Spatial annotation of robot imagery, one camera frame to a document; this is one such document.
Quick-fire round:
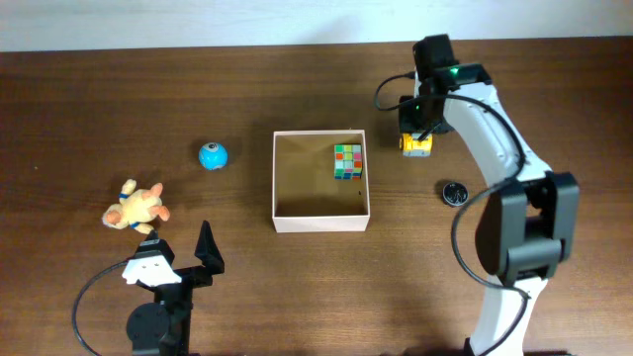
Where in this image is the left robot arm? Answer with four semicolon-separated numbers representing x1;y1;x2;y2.
122;221;225;356

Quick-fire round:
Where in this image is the black round disc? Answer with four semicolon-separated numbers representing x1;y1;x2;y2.
442;182;469;207

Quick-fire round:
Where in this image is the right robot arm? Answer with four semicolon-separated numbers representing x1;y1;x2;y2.
396;35;580;355

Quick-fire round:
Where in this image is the yellow plush toy animal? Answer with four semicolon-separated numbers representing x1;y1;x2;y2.
102;179;171;235

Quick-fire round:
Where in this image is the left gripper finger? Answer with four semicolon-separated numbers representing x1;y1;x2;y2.
135;230;175;265
194;221;225;274

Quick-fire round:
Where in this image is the blue toy ball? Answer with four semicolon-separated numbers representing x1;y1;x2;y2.
198;142;228;170

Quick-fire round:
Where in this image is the yellow grey toy truck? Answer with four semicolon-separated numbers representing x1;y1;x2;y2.
400;133;433;157

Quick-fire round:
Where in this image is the colourful puzzle cube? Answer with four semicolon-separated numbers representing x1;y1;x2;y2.
334;143;364;180

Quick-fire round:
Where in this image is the white cardboard box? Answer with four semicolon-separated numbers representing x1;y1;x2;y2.
272;130;371;232

